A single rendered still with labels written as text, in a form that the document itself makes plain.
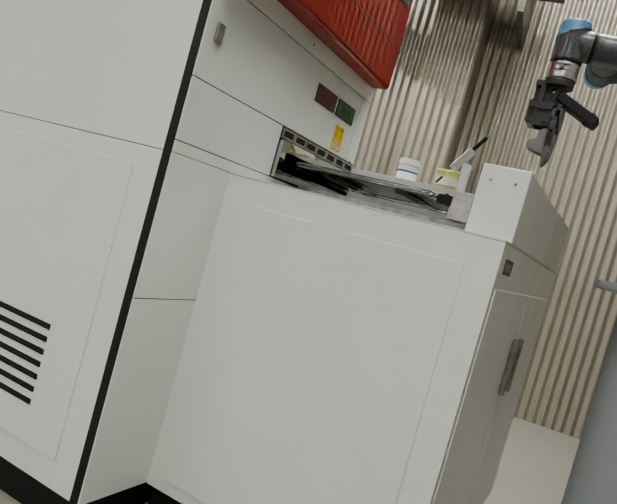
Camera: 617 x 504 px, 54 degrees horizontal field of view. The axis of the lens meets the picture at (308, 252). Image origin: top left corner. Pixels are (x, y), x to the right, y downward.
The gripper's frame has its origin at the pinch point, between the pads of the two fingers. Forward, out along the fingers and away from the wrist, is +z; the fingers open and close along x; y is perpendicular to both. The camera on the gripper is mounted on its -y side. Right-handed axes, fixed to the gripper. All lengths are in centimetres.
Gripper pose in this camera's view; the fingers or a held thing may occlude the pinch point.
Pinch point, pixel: (545, 162)
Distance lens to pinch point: 163.6
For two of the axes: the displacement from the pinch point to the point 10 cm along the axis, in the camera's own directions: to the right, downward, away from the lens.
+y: -8.6, -2.6, 4.5
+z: -2.7, 9.6, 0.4
